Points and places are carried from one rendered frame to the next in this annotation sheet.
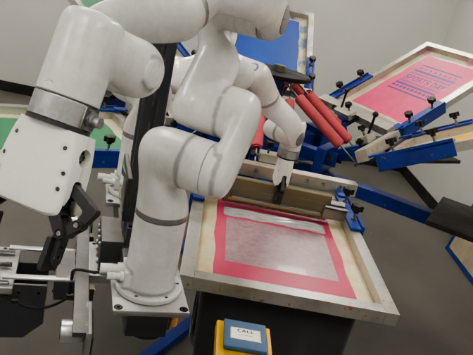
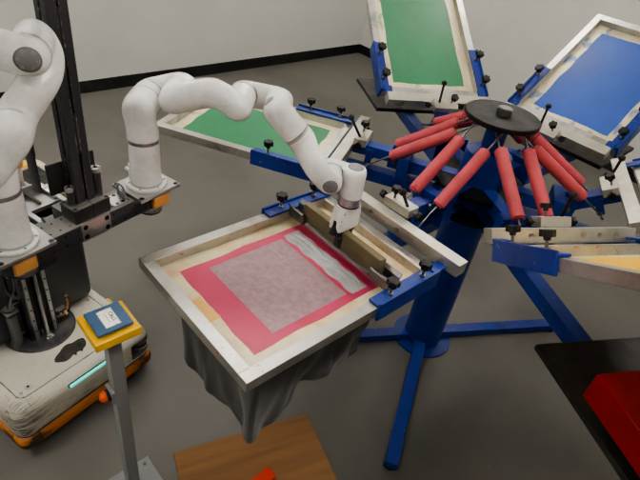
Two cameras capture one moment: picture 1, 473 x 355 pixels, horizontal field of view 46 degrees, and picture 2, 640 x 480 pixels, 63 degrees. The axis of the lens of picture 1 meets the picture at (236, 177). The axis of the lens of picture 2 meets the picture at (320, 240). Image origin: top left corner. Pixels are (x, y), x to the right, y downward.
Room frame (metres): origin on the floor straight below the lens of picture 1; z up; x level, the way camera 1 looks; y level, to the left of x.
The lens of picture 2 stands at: (0.80, -1.18, 2.08)
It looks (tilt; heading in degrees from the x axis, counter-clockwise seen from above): 37 degrees down; 47
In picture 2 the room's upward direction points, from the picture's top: 10 degrees clockwise
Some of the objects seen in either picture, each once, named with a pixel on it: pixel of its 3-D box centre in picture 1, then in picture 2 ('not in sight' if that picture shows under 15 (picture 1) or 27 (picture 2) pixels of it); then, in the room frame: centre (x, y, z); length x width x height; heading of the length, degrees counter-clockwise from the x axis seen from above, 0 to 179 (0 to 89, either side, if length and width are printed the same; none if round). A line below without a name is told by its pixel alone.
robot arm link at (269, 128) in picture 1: (284, 133); (341, 177); (1.82, -0.12, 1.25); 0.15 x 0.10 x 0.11; 141
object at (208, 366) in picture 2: (267, 349); (215, 357); (1.35, -0.20, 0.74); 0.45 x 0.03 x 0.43; 95
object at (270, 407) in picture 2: not in sight; (312, 365); (1.60, -0.38, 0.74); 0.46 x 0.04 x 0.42; 5
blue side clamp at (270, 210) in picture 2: (198, 187); (296, 207); (1.85, 0.12, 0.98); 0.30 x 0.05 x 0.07; 5
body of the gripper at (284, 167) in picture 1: (284, 168); (347, 213); (1.84, -0.16, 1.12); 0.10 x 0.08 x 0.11; 5
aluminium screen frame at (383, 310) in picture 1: (278, 232); (293, 270); (1.64, -0.17, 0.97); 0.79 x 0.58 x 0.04; 5
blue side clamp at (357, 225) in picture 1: (347, 217); (404, 290); (1.90, -0.43, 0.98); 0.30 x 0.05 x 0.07; 5
